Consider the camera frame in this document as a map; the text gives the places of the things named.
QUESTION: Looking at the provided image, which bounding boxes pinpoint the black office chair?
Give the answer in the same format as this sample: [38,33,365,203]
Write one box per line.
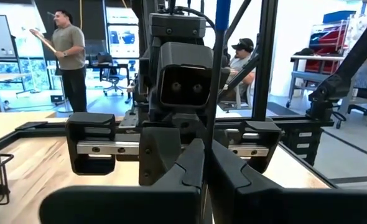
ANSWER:
[96,51,129,97]

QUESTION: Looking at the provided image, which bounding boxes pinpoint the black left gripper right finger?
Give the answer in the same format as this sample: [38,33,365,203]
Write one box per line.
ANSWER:
[208,139,367,224]

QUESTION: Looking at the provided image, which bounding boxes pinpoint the red storage bins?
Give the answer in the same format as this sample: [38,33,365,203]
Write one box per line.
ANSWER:
[304,18,350,74]

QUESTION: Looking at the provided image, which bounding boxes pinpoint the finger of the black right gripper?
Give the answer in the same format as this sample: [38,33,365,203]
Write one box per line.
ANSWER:
[139,126,183,187]
[215,129,245,150]

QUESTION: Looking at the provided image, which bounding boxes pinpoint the wooden stick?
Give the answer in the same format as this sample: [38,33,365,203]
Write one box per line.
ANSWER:
[29,29,57,53]

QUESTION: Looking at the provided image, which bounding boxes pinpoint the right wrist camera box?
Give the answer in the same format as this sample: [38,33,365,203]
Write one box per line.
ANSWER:
[156,42,231,110]

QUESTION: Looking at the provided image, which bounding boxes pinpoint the grey metal workbench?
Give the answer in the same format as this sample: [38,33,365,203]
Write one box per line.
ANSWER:
[286,55,367,127]

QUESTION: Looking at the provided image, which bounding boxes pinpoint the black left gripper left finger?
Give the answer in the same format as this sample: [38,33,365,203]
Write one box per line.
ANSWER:
[39,139,205,224]

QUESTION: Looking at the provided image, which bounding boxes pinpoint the black labelled box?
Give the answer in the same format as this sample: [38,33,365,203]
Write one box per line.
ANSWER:
[282,126,325,166]

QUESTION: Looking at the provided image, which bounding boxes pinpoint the black aluminium table frame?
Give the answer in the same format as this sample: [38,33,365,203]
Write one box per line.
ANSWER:
[15,0,335,138]

